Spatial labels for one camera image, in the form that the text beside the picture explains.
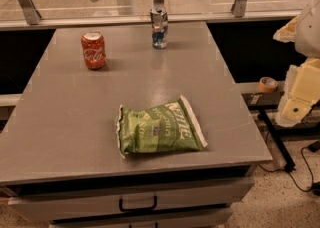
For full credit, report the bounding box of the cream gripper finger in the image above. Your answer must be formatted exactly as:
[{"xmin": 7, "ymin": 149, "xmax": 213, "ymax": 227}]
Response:
[
  {"xmin": 275, "ymin": 58, "xmax": 320, "ymax": 127},
  {"xmin": 273, "ymin": 16, "xmax": 298, "ymax": 43}
]

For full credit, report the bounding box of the green jalapeno chip bag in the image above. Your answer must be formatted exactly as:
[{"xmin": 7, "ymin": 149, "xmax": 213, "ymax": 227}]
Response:
[{"xmin": 116, "ymin": 95, "xmax": 208, "ymax": 157}]

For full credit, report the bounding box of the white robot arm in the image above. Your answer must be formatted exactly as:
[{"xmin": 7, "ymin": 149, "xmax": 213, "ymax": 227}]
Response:
[{"xmin": 273, "ymin": 0, "xmax": 320, "ymax": 127}]

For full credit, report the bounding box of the silver blue drink can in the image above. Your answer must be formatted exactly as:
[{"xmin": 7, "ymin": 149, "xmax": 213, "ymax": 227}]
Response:
[{"xmin": 150, "ymin": 6, "xmax": 168, "ymax": 49}]

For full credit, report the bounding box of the red coke can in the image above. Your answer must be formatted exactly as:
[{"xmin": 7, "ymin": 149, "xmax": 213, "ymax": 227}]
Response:
[{"xmin": 81, "ymin": 32, "xmax": 106, "ymax": 70}]

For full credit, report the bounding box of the orange tape roll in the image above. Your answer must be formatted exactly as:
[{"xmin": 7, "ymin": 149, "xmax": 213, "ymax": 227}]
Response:
[{"xmin": 258, "ymin": 77, "xmax": 278, "ymax": 93}]

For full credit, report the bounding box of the black table leg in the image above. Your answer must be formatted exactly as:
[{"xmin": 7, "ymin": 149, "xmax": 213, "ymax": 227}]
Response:
[{"xmin": 258, "ymin": 108, "xmax": 295, "ymax": 173}]

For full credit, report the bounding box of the lower grey drawer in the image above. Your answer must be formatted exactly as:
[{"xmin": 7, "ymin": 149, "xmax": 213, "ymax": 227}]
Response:
[{"xmin": 49, "ymin": 208, "xmax": 232, "ymax": 228}]

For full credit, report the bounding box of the grey drawer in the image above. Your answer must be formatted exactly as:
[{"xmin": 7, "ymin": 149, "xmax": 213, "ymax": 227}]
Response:
[
  {"xmin": 49, "ymin": 208, "xmax": 232, "ymax": 228},
  {"xmin": 9, "ymin": 177, "xmax": 254, "ymax": 221}
]

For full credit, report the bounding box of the upper grey drawer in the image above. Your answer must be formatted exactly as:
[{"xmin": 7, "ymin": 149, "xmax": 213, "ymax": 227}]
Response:
[{"xmin": 9, "ymin": 177, "xmax": 254, "ymax": 221}]

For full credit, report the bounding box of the black floor cable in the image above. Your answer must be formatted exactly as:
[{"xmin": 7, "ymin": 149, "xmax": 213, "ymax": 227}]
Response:
[{"xmin": 259, "ymin": 145, "xmax": 320, "ymax": 194}]

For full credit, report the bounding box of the black drawer handle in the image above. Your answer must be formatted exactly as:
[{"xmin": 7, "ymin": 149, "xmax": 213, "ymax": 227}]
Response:
[{"xmin": 118, "ymin": 196, "xmax": 158, "ymax": 213}]

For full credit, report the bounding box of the left metal rail bracket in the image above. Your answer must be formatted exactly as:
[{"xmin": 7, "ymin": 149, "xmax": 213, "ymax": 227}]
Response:
[{"xmin": 18, "ymin": 0, "xmax": 41, "ymax": 25}]

